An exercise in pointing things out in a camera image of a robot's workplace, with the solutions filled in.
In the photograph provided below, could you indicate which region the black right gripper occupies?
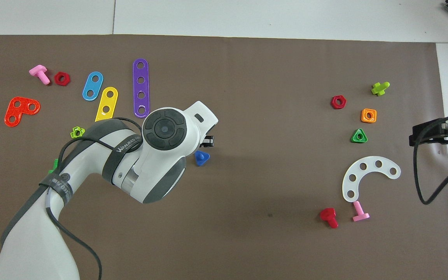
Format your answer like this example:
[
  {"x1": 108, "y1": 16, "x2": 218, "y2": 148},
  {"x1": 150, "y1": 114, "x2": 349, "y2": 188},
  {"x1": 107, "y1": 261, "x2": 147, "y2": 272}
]
[{"x1": 409, "y1": 114, "x2": 448, "y2": 152}]

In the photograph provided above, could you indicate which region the blue triangle-head screw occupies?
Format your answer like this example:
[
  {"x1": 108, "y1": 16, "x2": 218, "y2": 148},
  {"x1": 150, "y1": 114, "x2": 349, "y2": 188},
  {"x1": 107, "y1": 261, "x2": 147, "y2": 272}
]
[{"x1": 194, "y1": 151, "x2": 211, "y2": 167}]

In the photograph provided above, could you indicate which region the orange square nut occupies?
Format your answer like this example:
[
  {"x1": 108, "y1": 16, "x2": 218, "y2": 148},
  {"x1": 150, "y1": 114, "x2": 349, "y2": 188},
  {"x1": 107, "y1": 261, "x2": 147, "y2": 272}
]
[{"x1": 360, "y1": 108, "x2": 377, "y2": 124}]

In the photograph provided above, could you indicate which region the lime green cross screw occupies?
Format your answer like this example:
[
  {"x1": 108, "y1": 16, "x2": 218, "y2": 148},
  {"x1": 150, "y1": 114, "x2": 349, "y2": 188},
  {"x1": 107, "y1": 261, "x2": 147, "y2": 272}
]
[{"x1": 371, "y1": 82, "x2": 390, "y2": 96}]

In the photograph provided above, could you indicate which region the green triangle nut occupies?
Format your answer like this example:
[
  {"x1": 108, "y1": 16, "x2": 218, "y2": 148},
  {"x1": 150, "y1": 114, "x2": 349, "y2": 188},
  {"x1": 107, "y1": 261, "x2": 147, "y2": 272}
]
[{"x1": 350, "y1": 128, "x2": 368, "y2": 144}]

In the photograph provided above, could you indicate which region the pink plastic screw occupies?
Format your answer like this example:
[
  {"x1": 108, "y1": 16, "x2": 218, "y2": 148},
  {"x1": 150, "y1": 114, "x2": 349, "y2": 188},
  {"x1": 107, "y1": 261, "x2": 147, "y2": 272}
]
[
  {"x1": 352, "y1": 201, "x2": 370, "y2": 222},
  {"x1": 29, "y1": 65, "x2": 51, "y2": 85}
]

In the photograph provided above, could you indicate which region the red plastic screw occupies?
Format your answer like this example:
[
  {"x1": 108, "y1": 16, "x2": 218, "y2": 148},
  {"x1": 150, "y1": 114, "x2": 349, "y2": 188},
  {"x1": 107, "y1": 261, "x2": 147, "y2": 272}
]
[{"x1": 320, "y1": 208, "x2": 339, "y2": 229}]

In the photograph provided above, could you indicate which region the white curved plate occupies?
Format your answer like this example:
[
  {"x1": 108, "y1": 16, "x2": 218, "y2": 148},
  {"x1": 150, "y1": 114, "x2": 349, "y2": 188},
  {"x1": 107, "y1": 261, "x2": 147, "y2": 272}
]
[{"x1": 342, "y1": 156, "x2": 401, "y2": 203}]

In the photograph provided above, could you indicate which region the purple four-hole strip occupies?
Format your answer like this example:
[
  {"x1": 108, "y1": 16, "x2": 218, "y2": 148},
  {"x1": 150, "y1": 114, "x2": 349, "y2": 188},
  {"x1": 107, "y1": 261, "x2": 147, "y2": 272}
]
[{"x1": 133, "y1": 58, "x2": 151, "y2": 118}]

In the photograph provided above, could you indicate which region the brown table mat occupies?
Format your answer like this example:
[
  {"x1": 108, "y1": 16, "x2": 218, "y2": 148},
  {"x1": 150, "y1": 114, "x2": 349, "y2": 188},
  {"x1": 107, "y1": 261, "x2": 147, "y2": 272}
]
[{"x1": 0, "y1": 34, "x2": 448, "y2": 280}]

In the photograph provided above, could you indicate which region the yellow three-hole strip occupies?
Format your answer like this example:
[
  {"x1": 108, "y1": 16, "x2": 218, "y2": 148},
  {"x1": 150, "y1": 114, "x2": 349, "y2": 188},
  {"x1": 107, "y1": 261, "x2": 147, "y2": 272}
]
[{"x1": 94, "y1": 87, "x2": 119, "y2": 122}]

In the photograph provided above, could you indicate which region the blue two-hole strip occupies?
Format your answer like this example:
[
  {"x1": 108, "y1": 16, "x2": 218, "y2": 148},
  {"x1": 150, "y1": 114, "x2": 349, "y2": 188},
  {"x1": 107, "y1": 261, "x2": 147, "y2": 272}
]
[{"x1": 82, "y1": 72, "x2": 104, "y2": 102}]

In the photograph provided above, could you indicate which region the orange L-shaped plate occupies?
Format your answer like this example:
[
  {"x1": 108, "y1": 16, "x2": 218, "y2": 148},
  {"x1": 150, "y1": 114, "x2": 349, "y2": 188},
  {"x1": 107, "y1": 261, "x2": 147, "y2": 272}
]
[{"x1": 4, "y1": 96, "x2": 41, "y2": 128}]

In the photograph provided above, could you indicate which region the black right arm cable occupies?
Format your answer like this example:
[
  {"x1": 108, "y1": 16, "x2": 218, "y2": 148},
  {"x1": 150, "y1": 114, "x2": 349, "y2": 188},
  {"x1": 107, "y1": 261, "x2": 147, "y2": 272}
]
[{"x1": 413, "y1": 116, "x2": 448, "y2": 205}]

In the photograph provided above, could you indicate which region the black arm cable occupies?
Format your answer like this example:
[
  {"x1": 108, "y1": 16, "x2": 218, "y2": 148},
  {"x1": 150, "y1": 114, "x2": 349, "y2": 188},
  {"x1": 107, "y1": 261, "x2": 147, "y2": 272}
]
[
  {"x1": 413, "y1": 116, "x2": 448, "y2": 205},
  {"x1": 46, "y1": 117, "x2": 144, "y2": 280}
]

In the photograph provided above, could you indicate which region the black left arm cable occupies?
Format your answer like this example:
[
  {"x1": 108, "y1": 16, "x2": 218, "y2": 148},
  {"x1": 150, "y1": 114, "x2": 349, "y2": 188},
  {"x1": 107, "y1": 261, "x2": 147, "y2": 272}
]
[{"x1": 46, "y1": 117, "x2": 144, "y2": 280}]

